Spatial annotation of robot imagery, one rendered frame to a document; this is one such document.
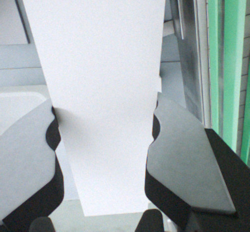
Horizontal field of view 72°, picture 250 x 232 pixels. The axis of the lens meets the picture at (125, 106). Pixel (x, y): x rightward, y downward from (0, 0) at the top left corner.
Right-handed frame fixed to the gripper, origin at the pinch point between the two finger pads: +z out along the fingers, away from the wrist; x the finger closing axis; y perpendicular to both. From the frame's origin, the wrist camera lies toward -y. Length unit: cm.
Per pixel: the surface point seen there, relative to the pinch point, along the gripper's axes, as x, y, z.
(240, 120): 29.9, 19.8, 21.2
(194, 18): 14.6, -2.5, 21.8
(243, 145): 32.2, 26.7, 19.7
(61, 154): -21, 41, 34
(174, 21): 14.6, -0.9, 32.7
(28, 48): -20.5, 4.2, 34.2
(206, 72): 18.7, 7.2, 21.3
